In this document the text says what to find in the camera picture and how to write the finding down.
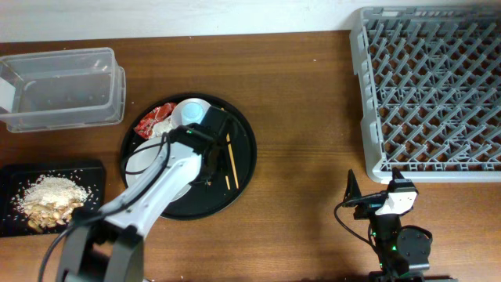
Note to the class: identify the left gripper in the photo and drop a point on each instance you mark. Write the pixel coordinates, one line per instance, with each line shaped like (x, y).
(222, 158)

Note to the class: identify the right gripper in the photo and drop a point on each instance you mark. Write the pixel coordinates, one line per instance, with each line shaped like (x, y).
(368, 205)

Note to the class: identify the grey plate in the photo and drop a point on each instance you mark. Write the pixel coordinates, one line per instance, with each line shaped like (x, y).
(141, 160)

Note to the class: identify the rice and food scraps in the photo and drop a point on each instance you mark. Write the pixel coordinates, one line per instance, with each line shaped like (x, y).
(49, 202)

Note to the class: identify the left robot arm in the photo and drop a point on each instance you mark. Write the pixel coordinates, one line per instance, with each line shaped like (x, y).
(108, 245)

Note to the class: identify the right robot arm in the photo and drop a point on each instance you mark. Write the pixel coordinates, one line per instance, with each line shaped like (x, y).
(403, 251)

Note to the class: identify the grey dishwasher rack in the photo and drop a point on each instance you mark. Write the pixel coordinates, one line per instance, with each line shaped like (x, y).
(430, 87)

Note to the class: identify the round black tray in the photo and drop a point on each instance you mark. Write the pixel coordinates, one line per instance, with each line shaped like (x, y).
(204, 200)

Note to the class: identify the right wooden chopstick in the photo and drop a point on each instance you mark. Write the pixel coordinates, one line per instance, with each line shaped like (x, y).
(232, 161)

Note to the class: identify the wooden chopstick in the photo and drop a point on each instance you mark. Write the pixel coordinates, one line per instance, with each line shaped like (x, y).
(232, 161)
(227, 182)

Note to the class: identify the pink white bowl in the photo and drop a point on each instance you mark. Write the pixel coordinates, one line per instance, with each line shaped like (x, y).
(176, 118)

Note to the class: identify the light blue cup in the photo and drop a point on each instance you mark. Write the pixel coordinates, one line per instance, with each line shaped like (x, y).
(192, 113)

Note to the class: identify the left wooden chopstick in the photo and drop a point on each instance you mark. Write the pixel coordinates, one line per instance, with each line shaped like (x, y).
(227, 182)

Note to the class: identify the crumpled white tissue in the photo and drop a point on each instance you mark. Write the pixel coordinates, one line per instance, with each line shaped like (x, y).
(162, 127)

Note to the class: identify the red snack wrapper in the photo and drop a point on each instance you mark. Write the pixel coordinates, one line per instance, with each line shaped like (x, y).
(157, 114)

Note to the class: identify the clear plastic bin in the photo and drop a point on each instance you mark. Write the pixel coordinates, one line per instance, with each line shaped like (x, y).
(64, 89)

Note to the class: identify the black rectangular bin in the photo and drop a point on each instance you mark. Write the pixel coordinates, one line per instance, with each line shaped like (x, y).
(17, 178)

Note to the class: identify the white label on bin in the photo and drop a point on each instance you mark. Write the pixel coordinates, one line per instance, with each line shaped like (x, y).
(7, 96)

